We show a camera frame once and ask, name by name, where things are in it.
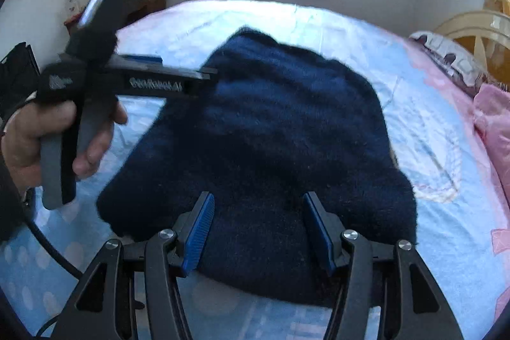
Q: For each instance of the black folding chair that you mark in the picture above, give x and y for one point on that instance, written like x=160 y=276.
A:
x=19 y=77

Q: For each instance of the pink folded quilt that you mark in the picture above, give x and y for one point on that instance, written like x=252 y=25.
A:
x=491 y=118

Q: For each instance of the dark wooden desk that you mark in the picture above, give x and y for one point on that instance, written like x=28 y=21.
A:
x=139 y=10

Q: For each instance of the white card on desk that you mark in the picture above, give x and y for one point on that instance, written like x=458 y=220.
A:
x=73 y=8

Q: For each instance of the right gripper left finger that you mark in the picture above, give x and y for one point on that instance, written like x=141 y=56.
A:
x=123 y=278

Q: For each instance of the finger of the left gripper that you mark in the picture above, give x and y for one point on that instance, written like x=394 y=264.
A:
x=150 y=59

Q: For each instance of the navy patterned knit sweater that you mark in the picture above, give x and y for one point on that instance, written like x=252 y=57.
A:
x=280 y=121

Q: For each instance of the blue pink bed sheet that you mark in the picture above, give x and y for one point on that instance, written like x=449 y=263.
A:
x=463 y=215

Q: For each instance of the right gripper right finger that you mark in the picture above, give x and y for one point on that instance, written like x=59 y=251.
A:
x=393 y=277

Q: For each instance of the person's left hand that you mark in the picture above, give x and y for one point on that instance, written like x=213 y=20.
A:
x=21 y=142

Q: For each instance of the white patterned pillow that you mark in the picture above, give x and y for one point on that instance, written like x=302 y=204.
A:
x=453 y=60

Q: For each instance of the cream wooden headboard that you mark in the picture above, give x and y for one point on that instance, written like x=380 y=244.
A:
x=485 y=34

